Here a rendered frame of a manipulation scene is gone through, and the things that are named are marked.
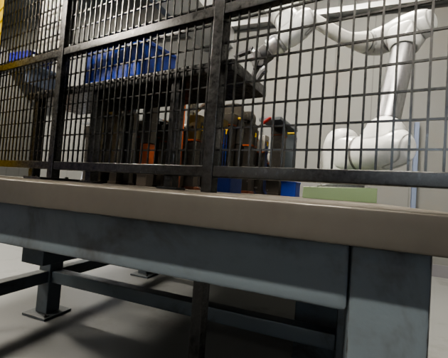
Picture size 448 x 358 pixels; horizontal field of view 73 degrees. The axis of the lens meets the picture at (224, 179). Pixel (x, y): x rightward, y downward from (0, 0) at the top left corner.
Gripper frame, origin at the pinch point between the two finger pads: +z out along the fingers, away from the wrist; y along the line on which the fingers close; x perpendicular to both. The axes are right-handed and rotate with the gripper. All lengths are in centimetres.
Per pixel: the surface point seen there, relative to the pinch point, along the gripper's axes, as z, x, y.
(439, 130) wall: -103, -256, -32
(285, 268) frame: -14, 81, -79
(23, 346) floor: 120, 44, -67
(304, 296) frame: -15, 80, -83
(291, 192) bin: 16, -63, -47
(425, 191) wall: -61, -255, -80
